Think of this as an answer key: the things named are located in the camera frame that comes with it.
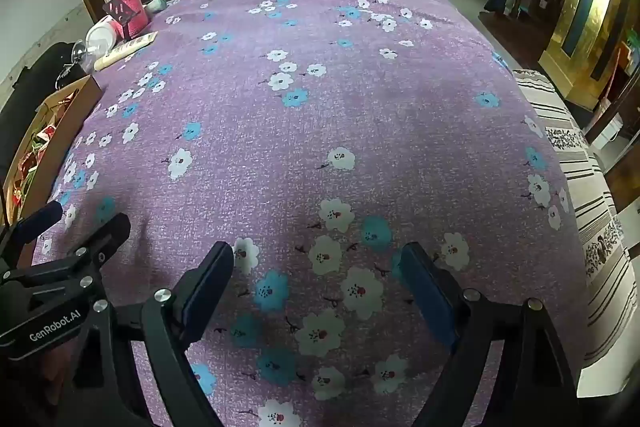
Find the brown cardboard box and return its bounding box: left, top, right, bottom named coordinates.
left=0, top=74, right=103, bottom=228

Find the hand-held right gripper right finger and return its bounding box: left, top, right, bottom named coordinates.
left=397, top=242, right=581, bottom=427

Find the purple floral tablecloth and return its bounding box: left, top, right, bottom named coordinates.
left=30, top=0, right=588, bottom=427

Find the white box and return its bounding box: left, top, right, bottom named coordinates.
left=587, top=112, right=623, bottom=145

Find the black sofa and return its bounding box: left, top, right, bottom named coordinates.
left=0, top=42, right=96, bottom=188

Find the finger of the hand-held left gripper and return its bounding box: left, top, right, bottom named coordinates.
left=0, top=212, right=132, bottom=304
left=0, top=201, right=64, bottom=270

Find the long beige packet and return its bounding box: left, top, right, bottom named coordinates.
left=94, top=32, right=158, bottom=71

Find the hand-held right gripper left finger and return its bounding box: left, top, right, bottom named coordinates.
left=75, top=241, right=236, bottom=427

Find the striped brown white cloth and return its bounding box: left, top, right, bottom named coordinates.
left=510, top=69, right=626, bottom=365

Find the pile of snack packets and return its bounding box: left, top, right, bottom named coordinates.
left=10, top=89, right=81, bottom=208

